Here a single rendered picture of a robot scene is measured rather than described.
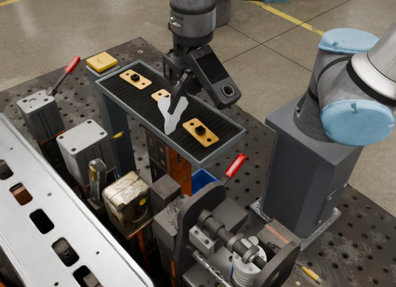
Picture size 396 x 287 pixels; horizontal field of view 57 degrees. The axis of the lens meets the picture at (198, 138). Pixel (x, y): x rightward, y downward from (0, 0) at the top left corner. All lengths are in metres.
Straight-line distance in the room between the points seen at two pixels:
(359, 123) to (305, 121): 0.22
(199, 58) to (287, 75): 2.40
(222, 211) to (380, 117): 0.31
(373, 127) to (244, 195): 0.65
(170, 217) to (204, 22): 0.38
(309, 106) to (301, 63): 2.32
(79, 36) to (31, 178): 2.71
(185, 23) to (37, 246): 0.55
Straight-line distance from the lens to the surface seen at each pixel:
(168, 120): 0.70
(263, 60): 3.15
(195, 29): 0.61
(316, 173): 0.92
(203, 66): 0.63
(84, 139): 0.87
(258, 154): 1.38
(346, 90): 0.68
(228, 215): 0.65
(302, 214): 1.06
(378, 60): 0.67
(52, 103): 1.10
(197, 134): 0.77
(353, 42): 0.79
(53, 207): 0.91
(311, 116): 0.87
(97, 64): 1.01
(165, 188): 0.76
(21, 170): 1.02
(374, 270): 1.22
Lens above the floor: 1.70
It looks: 45 degrees down
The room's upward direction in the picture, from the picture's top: straight up
